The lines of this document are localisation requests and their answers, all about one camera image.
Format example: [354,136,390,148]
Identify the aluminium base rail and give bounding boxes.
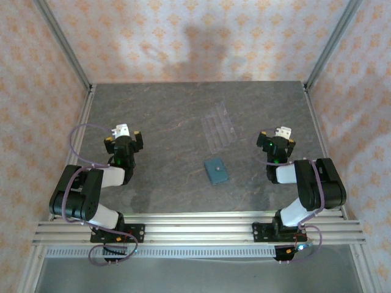
[32,212,367,245]

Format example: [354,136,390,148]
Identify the aluminium frame post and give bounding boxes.
[304,0,365,91]
[32,0,93,92]

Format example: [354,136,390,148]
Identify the teal card holder wallet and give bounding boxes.
[203,156,230,186]

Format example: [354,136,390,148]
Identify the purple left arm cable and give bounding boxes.
[62,123,137,267]

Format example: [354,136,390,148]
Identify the clear acrylic card stand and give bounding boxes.
[200,102,239,154]

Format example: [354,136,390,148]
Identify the aluminium side rail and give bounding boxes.
[21,84,98,293]
[302,81,382,293]

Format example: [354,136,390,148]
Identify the grey slotted cable duct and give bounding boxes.
[45,245,277,259]

